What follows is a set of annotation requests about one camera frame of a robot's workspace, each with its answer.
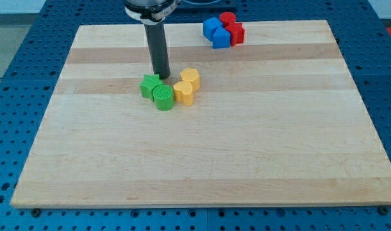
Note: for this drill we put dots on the red circle block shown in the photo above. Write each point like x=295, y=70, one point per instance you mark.
x=227, y=18

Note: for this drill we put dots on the red star block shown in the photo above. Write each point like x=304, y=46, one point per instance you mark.
x=237, y=33

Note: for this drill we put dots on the green star block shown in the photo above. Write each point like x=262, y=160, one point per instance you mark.
x=148, y=84

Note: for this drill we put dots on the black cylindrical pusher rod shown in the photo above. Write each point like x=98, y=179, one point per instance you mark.
x=157, y=45

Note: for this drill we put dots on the wooden board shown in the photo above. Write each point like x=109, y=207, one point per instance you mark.
x=277, y=122

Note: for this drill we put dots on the yellow hexagon block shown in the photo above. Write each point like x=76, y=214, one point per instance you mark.
x=193, y=76

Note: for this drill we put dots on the blue triangle block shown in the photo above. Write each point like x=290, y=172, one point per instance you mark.
x=221, y=38

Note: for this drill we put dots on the yellow heart block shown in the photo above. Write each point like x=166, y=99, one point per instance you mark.
x=183, y=92

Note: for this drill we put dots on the green circle block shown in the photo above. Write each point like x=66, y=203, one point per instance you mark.
x=163, y=97

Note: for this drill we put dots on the blue cube block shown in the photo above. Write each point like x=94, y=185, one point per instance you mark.
x=209, y=27

